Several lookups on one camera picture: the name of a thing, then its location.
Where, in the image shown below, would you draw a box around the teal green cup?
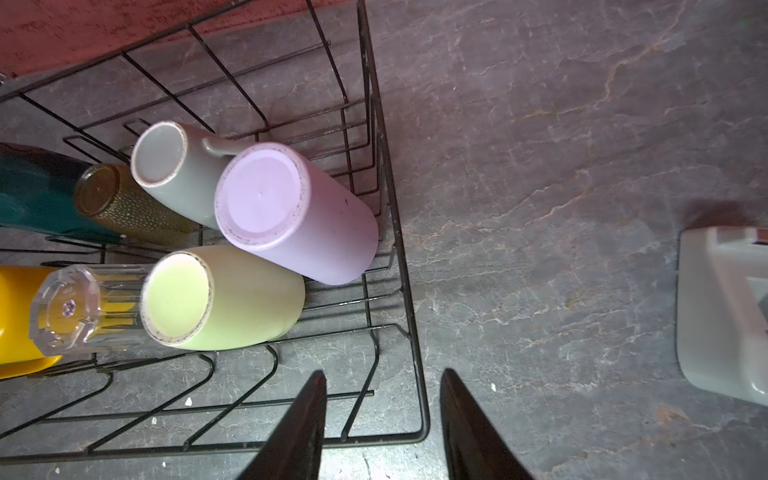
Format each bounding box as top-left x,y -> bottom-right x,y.
1,143 -> 121,243

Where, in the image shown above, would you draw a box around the lilac plastic cup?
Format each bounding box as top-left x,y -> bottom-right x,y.
214,142 -> 379,285

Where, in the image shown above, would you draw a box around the white mug grey handle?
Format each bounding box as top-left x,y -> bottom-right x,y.
130,121 -> 254,229

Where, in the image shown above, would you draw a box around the black wire dish rack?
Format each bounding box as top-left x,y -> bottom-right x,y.
1,1 -> 431,465

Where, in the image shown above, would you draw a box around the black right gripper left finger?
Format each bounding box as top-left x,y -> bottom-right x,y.
238,370 -> 327,479

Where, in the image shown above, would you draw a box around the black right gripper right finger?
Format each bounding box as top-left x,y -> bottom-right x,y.
440,369 -> 533,479

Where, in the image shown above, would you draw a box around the olive glass cup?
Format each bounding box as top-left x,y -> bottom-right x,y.
73,163 -> 199,247

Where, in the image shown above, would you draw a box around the white plastic tool with red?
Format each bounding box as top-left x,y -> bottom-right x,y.
676,226 -> 767,406

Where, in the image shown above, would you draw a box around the yellow mug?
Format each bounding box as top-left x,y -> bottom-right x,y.
1,266 -> 67,379

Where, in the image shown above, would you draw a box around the cream mug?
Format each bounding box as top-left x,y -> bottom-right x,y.
140,245 -> 306,351

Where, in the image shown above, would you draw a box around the clear glass cup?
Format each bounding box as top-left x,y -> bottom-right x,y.
29,264 -> 151,357

